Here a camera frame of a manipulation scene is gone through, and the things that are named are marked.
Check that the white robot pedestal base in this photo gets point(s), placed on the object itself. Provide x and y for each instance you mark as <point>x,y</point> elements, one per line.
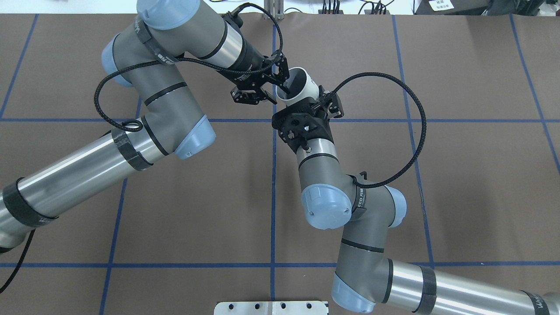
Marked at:
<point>272,308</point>

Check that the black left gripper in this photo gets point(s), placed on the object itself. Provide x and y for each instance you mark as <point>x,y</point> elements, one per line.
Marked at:
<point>251,62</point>

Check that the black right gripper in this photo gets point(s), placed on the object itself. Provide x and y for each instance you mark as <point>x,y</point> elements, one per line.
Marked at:
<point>336,106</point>

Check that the grey silver right robot arm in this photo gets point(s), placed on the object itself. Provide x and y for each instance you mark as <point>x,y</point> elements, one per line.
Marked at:
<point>482,204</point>

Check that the white mug with HOME text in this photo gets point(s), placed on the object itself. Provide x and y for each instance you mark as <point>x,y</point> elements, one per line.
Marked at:
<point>298,86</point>

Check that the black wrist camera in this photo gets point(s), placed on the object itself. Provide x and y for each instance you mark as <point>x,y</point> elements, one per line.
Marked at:
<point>245,97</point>
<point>334,107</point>

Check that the grey silver left robot arm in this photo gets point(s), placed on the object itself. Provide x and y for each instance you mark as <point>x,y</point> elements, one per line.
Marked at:
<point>144,56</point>

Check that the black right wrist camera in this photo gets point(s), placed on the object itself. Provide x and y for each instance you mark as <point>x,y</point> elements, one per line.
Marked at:
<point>334,107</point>

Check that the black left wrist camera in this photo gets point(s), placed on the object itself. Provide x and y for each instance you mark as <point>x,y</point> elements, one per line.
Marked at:
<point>245,97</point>

